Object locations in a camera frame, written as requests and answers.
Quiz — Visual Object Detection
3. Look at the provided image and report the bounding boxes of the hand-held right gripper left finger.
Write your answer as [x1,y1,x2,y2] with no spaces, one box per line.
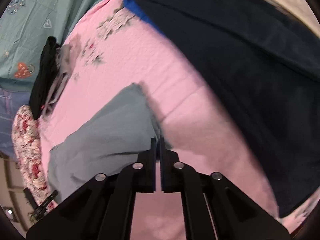
[26,137,157,240]

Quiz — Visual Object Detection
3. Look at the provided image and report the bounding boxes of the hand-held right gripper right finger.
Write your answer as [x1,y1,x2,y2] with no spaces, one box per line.
[159,137,290,240]

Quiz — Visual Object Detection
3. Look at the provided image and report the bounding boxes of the grey pants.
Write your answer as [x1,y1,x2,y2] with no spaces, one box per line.
[47,82,173,203]

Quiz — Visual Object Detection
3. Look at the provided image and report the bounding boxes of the pink floral bed sheet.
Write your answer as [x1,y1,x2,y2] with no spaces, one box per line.
[37,0,313,240]

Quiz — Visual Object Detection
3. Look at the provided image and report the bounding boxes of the dark navy cloth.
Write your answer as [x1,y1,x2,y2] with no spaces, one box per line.
[121,0,320,219]

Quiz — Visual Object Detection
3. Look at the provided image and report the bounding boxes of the red floral quilt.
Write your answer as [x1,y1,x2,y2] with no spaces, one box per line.
[11,104,57,212]

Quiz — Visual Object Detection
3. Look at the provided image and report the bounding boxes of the grey garment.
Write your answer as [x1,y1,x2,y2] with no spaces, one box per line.
[41,34,83,117]

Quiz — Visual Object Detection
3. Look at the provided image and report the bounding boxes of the black garment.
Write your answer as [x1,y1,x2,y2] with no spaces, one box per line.
[29,36,62,120]

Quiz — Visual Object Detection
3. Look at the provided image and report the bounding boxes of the blue denim cloth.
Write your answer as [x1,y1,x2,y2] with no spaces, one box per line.
[0,87,33,159]

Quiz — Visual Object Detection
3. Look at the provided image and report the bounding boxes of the teal heart print sheet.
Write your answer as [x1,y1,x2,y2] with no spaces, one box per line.
[0,0,130,88]

